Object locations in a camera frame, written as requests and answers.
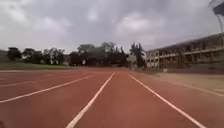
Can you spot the row of dark trees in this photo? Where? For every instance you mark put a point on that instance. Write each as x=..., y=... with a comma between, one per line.
x=96, y=55

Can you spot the red running track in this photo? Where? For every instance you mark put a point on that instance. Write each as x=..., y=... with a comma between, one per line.
x=123, y=106

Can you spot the long multi-storey building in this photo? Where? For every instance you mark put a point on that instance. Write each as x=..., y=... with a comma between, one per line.
x=193, y=53

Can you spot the green grass field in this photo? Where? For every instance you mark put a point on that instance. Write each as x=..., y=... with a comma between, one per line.
x=23, y=66

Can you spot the pale paved strip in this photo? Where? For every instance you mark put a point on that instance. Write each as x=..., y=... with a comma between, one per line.
x=206, y=81

